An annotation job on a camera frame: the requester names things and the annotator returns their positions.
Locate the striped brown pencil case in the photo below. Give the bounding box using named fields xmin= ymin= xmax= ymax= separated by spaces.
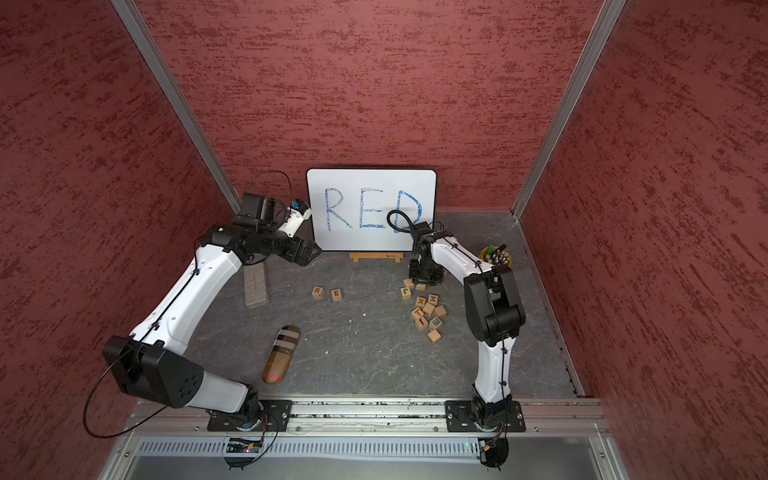
xmin=262 ymin=325 xmax=300 ymax=385

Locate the aluminium corner frame post left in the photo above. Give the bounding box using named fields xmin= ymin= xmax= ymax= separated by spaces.
xmin=111 ymin=0 xmax=241 ymax=211

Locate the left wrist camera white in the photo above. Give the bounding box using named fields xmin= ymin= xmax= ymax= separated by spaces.
xmin=279 ymin=199 xmax=312 ymax=238

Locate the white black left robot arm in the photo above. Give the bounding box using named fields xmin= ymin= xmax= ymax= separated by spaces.
xmin=103 ymin=225 xmax=322 ymax=431

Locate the white dry-erase board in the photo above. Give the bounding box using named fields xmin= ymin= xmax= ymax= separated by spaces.
xmin=306 ymin=168 xmax=437 ymax=252

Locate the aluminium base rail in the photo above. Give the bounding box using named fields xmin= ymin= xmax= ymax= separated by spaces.
xmin=100 ymin=396 xmax=628 ymax=479

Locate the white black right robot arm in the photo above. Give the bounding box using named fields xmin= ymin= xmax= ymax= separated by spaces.
xmin=407 ymin=222 xmax=526 ymax=434

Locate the aluminium corner frame post right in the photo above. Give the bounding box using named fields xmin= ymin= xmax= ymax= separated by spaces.
xmin=511 ymin=0 xmax=626 ymax=223

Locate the aluminium corner frame post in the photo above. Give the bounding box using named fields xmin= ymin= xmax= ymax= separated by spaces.
xmin=111 ymin=0 xmax=241 ymax=211
xmin=511 ymin=0 xmax=626 ymax=223

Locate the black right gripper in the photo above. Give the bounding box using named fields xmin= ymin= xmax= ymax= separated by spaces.
xmin=410 ymin=257 xmax=444 ymax=285

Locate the beige whiteboard eraser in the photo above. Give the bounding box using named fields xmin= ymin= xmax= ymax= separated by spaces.
xmin=243 ymin=263 xmax=269 ymax=308

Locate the yellow pen cup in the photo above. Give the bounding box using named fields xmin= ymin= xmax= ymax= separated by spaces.
xmin=480 ymin=244 xmax=512 ymax=267

